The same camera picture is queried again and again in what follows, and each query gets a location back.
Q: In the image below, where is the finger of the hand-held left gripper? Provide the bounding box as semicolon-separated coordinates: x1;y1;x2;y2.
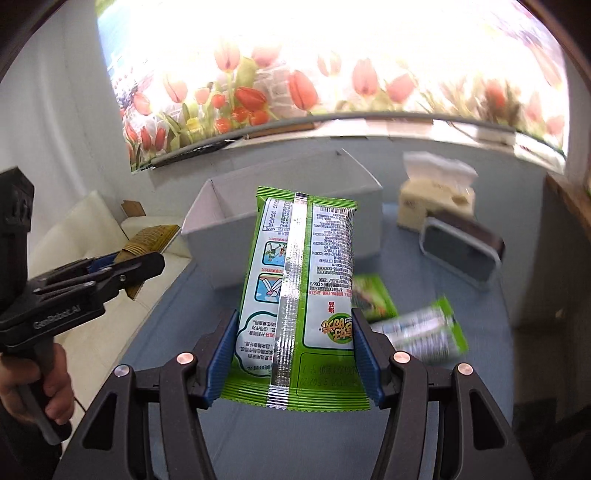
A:
69;252;165;301
46;253;122;283

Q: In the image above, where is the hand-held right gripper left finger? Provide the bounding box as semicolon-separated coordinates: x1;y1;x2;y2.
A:
65;307;241;480

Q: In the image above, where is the white sofa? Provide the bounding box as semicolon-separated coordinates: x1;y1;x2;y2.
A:
54;190;192;416

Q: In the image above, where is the tulip wall poster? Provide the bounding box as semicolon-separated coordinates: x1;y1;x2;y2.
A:
95;0;570;174

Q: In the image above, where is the white cardboard box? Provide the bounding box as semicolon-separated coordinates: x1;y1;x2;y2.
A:
180;148;384;291

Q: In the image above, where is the blue tablecloth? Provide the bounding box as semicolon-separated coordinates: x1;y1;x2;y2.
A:
117;198;515;480

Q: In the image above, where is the person's left hand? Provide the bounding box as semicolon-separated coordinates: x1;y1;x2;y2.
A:
0;344;77;426

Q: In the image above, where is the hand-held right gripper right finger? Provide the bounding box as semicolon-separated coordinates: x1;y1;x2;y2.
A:
351;307;532;480

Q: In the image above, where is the green snack packet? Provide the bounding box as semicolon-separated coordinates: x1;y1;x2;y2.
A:
219;186;372;411
372;296;469;365
351;274;399;324

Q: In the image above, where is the brown stone counter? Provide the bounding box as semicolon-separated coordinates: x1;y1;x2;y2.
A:
545;175;591;241

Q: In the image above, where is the yellow tissue pack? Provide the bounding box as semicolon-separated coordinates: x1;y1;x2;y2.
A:
398;151;478;230

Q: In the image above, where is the black speaker with white rim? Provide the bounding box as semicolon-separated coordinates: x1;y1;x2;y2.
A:
419;210;505;291

